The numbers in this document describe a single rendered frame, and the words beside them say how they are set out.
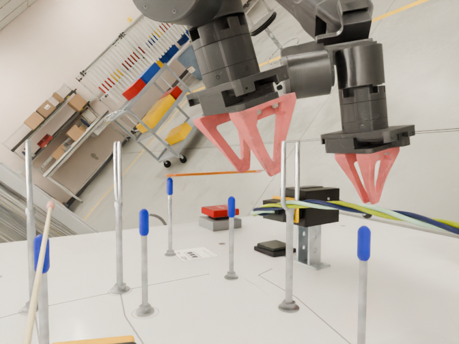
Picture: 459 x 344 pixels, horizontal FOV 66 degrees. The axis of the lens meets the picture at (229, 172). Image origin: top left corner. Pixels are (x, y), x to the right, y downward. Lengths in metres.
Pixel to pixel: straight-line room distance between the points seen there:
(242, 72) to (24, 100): 8.29
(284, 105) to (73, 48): 8.61
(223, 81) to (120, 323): 0.22
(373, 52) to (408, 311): 0.29
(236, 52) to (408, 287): 0.28
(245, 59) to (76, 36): 8.68
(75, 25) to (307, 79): 8.69
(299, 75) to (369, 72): 0.08
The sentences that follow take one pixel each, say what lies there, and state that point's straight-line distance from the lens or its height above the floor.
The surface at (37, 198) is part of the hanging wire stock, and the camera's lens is 1.03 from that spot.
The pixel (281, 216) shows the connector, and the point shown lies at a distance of 0.37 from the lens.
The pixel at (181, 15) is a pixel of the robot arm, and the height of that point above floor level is 1.37.
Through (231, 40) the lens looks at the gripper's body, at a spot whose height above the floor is 1.33.
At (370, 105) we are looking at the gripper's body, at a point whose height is 1.15.
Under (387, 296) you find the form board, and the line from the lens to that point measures 0.37.
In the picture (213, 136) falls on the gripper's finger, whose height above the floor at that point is 1.26.
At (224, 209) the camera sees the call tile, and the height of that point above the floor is 1.10.
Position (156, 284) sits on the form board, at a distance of 0.37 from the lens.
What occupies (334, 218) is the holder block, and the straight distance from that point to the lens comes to 0.43.
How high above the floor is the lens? 1.38
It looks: 24 degrees down
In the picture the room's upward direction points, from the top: 45 degrees counter-clockwise
